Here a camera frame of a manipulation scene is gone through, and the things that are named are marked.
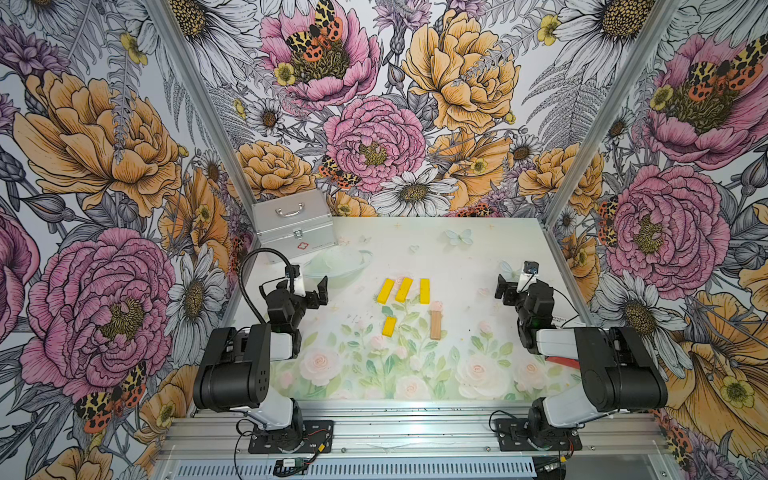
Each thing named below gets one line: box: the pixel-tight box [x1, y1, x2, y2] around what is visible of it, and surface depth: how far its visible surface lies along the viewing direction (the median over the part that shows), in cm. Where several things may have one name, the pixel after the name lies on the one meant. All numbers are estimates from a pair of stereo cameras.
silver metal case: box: [251, 189, 338, 263], surface depth 106 cm
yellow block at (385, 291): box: [376, 278, 395, 305], surface depth 104 cm
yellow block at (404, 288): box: [396, 277, 413, 303], surface depth 104 cm
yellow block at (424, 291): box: [419, 278, 431, 305], surface depth 104 cm
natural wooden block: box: [430, 310, 441, 341], surface depth 95 cm
